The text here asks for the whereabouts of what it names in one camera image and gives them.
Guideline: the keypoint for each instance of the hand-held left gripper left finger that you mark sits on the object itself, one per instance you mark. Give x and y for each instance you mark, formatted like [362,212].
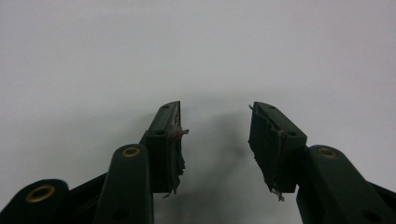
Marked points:
[162,155]

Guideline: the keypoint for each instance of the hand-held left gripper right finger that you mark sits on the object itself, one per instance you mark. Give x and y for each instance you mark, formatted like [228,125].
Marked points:
[277,149]

